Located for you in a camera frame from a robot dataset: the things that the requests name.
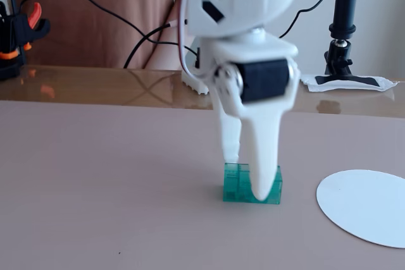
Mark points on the black tape strip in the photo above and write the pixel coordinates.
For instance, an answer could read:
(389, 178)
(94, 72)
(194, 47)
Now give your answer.
(364, 80)

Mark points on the teal lego brick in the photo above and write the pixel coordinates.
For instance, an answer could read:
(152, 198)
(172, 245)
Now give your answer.
(235, 184)

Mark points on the pink table mat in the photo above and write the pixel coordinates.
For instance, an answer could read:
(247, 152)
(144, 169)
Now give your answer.
(110, 187)

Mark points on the white tape patch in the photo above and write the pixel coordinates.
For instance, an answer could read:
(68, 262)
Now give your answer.
(348, 86)

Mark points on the person's bare forearm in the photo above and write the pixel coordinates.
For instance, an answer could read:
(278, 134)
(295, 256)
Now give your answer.
(164, 45)

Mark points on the white paper circle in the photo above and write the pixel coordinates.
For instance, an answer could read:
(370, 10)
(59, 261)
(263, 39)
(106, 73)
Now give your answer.
(364, 206)

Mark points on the black camera stand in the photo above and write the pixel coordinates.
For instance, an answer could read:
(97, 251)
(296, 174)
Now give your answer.
(345, 4)

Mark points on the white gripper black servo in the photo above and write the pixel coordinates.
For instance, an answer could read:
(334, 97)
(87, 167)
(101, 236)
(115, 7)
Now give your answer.
(265, 81)

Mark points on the person in brown shirt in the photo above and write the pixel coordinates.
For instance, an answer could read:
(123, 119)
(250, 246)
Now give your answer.
(95, 29)

